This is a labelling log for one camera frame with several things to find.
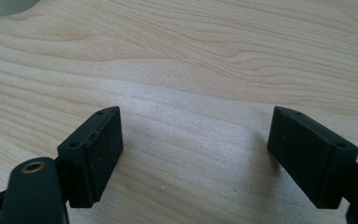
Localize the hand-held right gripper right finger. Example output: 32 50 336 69
267 105 358 210

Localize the pale grey round object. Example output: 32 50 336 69
0 0 41 16

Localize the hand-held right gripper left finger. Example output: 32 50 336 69
56 105 124 209

